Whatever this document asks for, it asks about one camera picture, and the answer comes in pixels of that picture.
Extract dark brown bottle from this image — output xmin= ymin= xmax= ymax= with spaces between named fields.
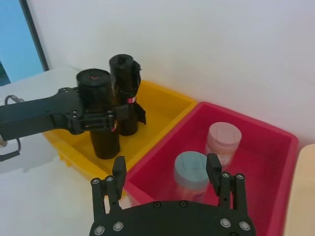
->
xmin=75 ymin=68 xmax=121 ymax=160

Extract yellow plastic bin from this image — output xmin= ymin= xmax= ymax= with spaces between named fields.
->
xmin=43 ymin=80 xmax=198 ymax=197

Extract thin dark gripper cable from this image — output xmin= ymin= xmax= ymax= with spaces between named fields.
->
xmin=0 ymin=94 xmax=26 ymax=163

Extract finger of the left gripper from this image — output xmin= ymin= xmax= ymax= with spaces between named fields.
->
xmin=114 ymin=104 xmax=131 ymax=122

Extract black-framed blue screen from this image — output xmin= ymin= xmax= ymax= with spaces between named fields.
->
xmin=0 ymin=0 xmax=49 ymax=87

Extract red plastic bin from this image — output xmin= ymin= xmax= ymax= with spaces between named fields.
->
xmin=124 ymin=101 xmax=299 ymax=236

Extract clear jar with blue lid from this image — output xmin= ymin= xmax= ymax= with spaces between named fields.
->
xmin=174 ymin=150 xmax=210 ymax=204

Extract clear jar with pink lid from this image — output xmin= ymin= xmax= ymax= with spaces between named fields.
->
xmin=205 ymin=122 xmax=243 ymax=171

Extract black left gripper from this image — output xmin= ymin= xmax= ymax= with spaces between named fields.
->
xmin=0 ymin=87 xmax=117 ymax=143

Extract cream plastic bin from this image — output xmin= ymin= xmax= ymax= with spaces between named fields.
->
xmin=284 ymin=143 xmax=315 ymax=236

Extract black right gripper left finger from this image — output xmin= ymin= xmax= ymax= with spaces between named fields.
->
xmin=90 ymin=156 xmax=128 ymax=217

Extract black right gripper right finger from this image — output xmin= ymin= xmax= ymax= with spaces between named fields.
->
xmin=206 ymin=152 xmax=247 ymax=211

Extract dark bottle wrapped in black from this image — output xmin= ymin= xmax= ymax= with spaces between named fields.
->
xmin=109 ymin=55 xmax=147 ymax=137

